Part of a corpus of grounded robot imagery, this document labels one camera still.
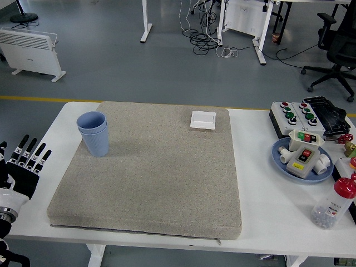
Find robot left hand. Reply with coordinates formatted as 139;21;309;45
0;134;53;214

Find blue ribbed plastic cup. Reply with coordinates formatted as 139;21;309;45
78;123;110;159
76;111;107;136

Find white table leg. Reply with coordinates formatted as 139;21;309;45
286;255;309;267
85;244;106;267

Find white panel heater with grille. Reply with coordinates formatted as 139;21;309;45
0;26;67;83

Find grey-brown cushion mat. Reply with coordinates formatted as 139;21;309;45
46;101;242;240

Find black round stand base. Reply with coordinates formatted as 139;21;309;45
9;0;39;23

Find white desk leg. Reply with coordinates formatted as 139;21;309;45
140;0;153;43
251;0;275;66

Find blue plate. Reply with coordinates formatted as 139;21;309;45
271;137;334;185

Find white pipe tee fitting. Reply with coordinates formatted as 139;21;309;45
278;146;293;165

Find white four-button control box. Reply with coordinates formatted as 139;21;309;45
290;101;326;137
268;101;306;140

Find white pipe coupling fitting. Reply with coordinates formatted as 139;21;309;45
313;154;332;175

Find clear bottle with red cap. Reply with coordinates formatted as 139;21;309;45
310;174;356;231

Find black foot pedal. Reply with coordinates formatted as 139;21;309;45
302;96;352;140

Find emergency stop button box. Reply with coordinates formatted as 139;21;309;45
332;157;356;190

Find black office chair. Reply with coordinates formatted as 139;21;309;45
300;0;356;102

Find white wall switch plate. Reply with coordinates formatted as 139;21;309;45
190;110;217;130

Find white hanging cable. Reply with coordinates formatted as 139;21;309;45
177;0;201;33

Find black cable bundle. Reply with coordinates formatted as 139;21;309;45
182;0;223;56

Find white coiled cable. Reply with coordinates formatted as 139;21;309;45
215;46;239;59

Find white switch box, coloured buttons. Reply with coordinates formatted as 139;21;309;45
288;129;325;152

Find grey push-button switch box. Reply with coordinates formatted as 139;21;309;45
286;146;318;179

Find long black floor cable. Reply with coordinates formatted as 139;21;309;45
235;43;320;69

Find black desk frame leg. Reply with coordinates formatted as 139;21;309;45
271;0;293;34

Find brass valve with red handle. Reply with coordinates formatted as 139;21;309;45
338;133;356;159

